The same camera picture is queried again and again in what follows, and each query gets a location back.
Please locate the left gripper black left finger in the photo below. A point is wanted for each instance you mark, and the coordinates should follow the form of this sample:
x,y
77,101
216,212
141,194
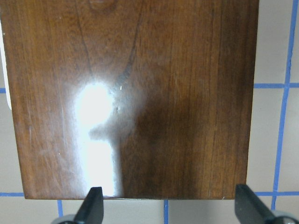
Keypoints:
x,y
92,209

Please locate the brown wooden drawer cabinet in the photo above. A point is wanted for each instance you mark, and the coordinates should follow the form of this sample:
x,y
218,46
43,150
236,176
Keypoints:
x,y
149,99

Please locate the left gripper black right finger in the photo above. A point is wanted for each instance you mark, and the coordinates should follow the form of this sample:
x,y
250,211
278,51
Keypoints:
x,y
249,209

